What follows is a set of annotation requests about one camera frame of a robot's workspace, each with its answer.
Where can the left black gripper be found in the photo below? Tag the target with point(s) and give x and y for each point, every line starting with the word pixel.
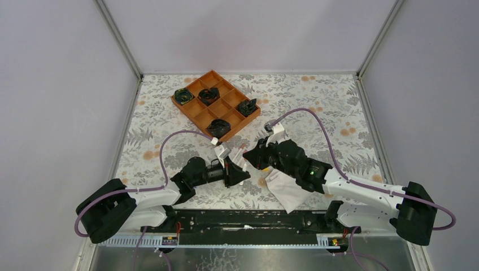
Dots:
pixel 227 171

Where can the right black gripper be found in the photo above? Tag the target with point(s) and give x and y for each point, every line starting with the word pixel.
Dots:
pixel 266 157

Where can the white marker pen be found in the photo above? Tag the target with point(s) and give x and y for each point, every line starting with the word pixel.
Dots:
pixel 244 174
pixel 237 153

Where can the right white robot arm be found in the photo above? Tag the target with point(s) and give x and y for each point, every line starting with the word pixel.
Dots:
pixel 380 206

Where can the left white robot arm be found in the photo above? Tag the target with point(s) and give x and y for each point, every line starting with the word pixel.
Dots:
pixel 117 207

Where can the white folded cloth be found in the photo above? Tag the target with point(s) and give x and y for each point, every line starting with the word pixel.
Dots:
pixel 290 195

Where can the dark blue rolled tie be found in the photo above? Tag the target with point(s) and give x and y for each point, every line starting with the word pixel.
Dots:
pixel 218 128

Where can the orange wooden compartment tray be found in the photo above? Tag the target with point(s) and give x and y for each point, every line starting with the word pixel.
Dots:
pixel 224 108

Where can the green patterned rolled tie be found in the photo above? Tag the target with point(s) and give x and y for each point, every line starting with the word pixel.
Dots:
pixel 183 96

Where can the dark green rolled tie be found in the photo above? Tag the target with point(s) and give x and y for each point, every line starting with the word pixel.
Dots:
pixel 247 107

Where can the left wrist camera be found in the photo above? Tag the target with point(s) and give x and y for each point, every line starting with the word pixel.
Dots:
pixel 221 151

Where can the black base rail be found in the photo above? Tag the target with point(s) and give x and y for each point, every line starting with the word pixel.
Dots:
pixel 253 228

